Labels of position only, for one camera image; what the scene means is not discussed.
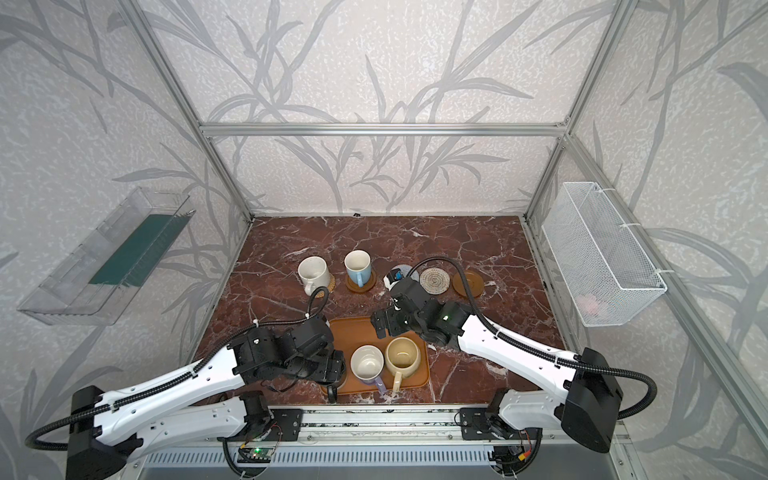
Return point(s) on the orange-brown serving tray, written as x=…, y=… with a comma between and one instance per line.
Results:
x=351, y=333

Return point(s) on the light wooden round coaster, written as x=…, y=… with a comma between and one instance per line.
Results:
x=474, y=280

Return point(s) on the green-lit circuit board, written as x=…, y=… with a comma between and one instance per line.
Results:
x=255, y=455

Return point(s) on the white mug purple handle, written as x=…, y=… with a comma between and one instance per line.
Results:
x=367, y=364

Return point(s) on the black mug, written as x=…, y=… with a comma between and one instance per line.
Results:
x=332, y=390

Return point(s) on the right wired circuit board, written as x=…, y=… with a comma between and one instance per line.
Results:
x=510, y=456

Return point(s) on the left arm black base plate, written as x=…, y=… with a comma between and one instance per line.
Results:
x=282, y=424

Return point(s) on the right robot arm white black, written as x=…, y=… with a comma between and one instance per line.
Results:
x=576, y=393

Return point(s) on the white wire mesh basket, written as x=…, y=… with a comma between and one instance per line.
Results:
x=608, y=274

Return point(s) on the beige yellow mug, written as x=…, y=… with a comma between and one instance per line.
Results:
x=402, y=359

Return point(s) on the clear plastic wall shelf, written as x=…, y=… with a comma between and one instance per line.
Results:
x=95, y=284

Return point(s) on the grey-blue woven coaster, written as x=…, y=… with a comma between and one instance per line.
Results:
x=403, y=270

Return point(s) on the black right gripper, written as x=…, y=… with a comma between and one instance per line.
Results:
x=387, y=321

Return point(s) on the aluminium cage frame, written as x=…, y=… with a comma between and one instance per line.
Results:
x=741, y=390

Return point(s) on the white speckled mug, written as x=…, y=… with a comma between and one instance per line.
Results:
x=314, y=273

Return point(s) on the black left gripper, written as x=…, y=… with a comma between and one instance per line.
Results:
x=335, y=372

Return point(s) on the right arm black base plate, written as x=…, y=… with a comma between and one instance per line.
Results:
x=477, y=424

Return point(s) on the multicolour woven coaster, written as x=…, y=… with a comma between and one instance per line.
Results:
x=434, y=280

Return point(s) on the light blue mug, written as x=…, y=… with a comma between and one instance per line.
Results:
x=359, y=267

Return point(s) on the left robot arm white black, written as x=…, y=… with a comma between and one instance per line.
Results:
x=252, y=355

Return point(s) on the aluminium front rail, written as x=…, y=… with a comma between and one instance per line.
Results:
x=320, y=425

